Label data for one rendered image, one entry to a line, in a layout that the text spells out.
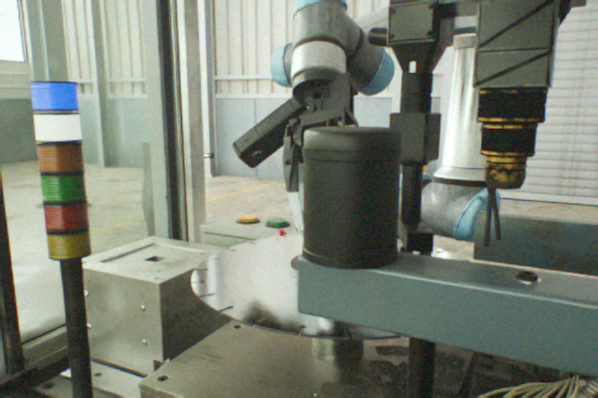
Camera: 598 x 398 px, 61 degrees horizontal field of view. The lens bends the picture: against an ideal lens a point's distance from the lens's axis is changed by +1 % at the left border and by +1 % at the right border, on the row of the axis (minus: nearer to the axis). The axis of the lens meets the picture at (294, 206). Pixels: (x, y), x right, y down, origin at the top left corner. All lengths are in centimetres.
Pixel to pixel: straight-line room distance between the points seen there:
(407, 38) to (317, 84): 18
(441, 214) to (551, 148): 537
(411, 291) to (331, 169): 8
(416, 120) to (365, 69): 27
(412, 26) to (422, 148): 12
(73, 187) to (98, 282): 23
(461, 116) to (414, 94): 54
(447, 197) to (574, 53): 541
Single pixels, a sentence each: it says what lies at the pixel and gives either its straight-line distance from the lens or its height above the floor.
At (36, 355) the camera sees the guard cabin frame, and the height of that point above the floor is 77.
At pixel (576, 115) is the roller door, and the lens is 640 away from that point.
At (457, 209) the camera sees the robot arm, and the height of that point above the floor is 93.
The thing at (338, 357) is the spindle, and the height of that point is 86.
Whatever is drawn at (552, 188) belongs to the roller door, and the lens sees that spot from 646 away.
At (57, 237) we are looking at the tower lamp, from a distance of 60.
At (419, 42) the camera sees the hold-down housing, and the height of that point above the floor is 119.
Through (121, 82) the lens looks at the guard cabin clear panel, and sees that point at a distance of 93.
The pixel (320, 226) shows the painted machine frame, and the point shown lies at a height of 107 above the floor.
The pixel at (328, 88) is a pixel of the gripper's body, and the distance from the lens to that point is 68.
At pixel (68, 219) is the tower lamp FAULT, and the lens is 59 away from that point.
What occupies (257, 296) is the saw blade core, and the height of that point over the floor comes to 95.
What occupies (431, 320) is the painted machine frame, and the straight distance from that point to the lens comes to 29.
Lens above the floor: 114
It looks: 12 degrees down
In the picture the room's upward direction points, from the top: straight up
